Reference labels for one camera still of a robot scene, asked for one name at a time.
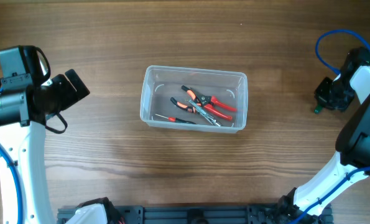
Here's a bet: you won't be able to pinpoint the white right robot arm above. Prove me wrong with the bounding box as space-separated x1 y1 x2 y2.
293 66 370 223

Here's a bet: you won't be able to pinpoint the orange black needle-nose pliers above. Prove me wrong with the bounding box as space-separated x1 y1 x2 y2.
170 85 203 114

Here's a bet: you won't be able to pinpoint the red black screwdriver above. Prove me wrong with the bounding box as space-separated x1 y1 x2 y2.
156 114 195 124

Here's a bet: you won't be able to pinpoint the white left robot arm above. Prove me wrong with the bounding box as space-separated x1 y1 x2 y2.
0 112 68 223

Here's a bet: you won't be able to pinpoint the green round object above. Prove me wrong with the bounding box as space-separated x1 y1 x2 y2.
314 105 323 114

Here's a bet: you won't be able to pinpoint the clear plastic container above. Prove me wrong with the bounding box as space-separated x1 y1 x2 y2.
140 65 248 133

